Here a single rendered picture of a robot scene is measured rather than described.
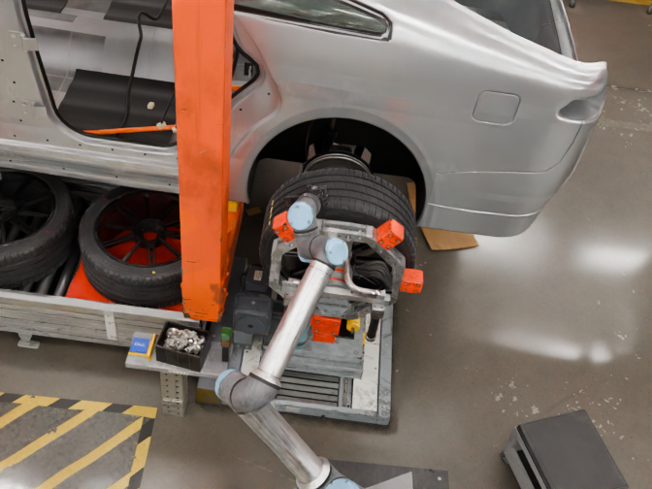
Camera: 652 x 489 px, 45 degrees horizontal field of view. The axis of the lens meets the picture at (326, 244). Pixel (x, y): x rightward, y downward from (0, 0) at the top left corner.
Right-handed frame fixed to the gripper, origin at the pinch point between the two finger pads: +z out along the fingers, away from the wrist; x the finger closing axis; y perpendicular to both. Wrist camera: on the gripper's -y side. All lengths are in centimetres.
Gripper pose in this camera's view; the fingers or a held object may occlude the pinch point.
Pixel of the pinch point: (314, 190)
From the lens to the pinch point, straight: 309.3
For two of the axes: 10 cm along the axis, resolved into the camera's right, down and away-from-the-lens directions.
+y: 9.6, -1.3, -2.5
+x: -2.0, -9.4, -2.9
